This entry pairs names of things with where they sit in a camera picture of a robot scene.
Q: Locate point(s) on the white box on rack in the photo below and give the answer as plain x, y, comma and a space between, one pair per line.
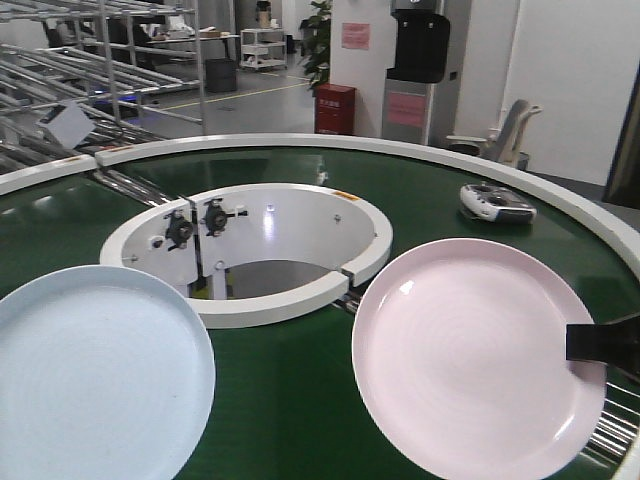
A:
66, 124

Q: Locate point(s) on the pink wall notice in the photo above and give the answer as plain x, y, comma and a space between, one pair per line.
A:
355, 36

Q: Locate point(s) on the light blue round plate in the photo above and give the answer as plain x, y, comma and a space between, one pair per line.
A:
106, 373

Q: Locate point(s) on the black storage crate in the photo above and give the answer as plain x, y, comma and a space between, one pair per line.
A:
220, 75

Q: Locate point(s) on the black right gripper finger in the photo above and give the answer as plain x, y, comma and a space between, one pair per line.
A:
615, 344

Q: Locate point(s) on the red fire extinguisher box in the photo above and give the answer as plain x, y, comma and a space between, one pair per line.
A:
334, 109

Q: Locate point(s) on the black water dispenser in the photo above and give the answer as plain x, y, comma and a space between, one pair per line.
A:
420, 60

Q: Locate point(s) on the white wheeled cart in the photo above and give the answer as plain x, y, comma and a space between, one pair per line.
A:
263, 48

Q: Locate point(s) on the metal roller rack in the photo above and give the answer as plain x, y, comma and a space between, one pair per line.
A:
133, 67

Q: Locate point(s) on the pink round plate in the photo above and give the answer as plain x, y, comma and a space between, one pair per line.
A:
458, 350

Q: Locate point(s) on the green potted plant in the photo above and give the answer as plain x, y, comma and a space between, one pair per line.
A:
316, 44

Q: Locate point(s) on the grey office chair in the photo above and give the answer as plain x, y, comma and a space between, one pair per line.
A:
505, 147

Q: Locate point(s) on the white grey remote controller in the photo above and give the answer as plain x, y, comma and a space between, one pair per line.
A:
496, 204

